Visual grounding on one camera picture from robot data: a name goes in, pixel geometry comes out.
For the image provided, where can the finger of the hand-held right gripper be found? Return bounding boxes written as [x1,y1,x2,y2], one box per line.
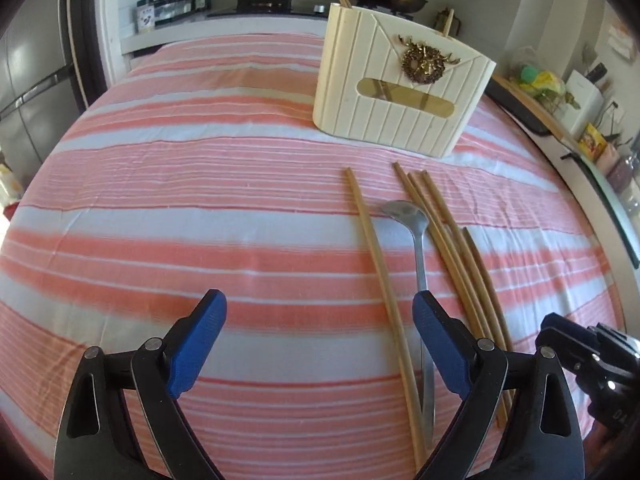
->
[539,329,598,375]
[541,311,594,333]

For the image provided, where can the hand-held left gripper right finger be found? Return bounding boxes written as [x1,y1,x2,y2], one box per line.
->
[412,290,586,480]

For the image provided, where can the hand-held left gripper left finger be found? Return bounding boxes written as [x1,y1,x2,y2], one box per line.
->
[54,289,228,480]

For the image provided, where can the bunch of wooden chopsticks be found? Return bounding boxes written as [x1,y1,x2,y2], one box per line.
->
[330,0,515,468]

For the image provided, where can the metal spoon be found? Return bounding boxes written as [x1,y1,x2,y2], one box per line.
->
[382,200,437,451]

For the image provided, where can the cream plastic utensil holder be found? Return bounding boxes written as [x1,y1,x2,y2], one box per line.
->
[312,2,497,157]

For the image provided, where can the pink white striped tablecloth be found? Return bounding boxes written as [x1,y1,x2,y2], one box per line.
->
[0,32,626,480]

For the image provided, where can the purple bottle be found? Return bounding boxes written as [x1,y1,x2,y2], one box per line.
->
[607,152,640,193]

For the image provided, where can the pink cup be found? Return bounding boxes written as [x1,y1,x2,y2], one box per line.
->
[597,145,623,176]

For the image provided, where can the yellow printed cup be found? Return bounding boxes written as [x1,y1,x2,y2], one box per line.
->
[577,122,608,161]

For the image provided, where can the wooden cutting board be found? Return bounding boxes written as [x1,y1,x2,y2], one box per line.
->
[490,72,578,147]

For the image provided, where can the black curved bar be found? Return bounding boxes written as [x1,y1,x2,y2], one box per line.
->
[485,80,556,136]

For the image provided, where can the white knife block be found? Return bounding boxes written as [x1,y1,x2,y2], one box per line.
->
[557,70,606,133]

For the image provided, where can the clear bag yellow green contents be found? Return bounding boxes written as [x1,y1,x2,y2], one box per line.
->
[510,47,568,111]

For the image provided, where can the dark glass pitcher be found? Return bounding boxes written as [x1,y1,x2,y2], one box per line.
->
[434,7,462,32]

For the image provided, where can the grey refrigerator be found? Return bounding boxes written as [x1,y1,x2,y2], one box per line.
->
[0,0,91,171]

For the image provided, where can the white-label glass jar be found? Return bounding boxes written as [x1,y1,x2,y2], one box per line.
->
[134,0,157,35]

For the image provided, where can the clear spice jar rack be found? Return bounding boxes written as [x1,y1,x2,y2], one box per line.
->
[152,0,194,28]

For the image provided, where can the black gas stove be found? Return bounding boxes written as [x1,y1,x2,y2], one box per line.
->
[206,0,333,20]

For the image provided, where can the hanging paper wall calendar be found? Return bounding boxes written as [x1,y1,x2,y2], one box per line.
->
[607,25,636,61]

